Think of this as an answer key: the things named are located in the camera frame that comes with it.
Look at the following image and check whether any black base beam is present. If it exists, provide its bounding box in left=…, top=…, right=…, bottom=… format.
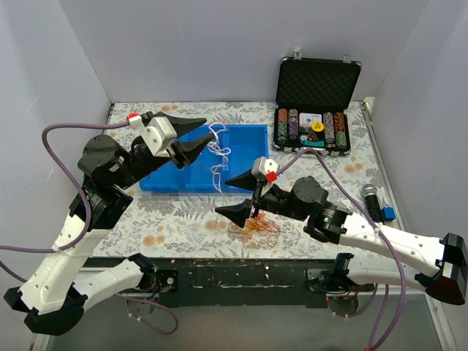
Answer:
left=113, top=252, right=376, bottom=310

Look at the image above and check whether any small blue block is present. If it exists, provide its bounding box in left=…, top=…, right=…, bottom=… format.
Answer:
left=381, top=206, right=396, bottom=222

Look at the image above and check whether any white thin cable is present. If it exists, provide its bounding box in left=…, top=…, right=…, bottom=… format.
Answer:
left=206, top=122, right=232, bottom=197

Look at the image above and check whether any red orange cable tangle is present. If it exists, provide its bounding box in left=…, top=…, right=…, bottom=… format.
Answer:
left=227, top=211, right=283, bottom=250

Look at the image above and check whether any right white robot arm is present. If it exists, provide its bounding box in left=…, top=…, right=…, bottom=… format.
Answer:
left=215, top=173, right=467, bottom=305

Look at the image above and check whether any black poker chip case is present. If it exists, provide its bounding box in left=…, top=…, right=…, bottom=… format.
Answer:
left=272, top=52, right=362, bottom=156

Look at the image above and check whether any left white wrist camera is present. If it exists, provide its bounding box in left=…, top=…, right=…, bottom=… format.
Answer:
left=139, top=116, right=177, bottom=158

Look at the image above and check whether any blue three-compartment bin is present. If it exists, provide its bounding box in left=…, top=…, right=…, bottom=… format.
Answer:
left=139, top=122, right=268, bottom=194

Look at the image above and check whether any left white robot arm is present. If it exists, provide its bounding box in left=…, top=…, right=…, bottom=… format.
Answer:
left=4, top=112, right=214, bottom=336

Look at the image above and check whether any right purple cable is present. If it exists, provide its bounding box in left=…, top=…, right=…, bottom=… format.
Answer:
left=276, top=148, right=407, bottom=350

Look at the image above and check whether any purple cable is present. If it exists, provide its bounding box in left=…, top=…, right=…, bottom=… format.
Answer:
left=0, top=121, right=179, bottom=336
left=276, top=148, right=407, bottom=350

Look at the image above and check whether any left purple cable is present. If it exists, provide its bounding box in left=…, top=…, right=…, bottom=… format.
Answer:
left=0, top=121, right=179, bottom=336

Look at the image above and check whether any black microphone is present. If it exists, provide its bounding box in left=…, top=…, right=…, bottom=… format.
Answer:
left=361, top=184, right=385, bottom=223

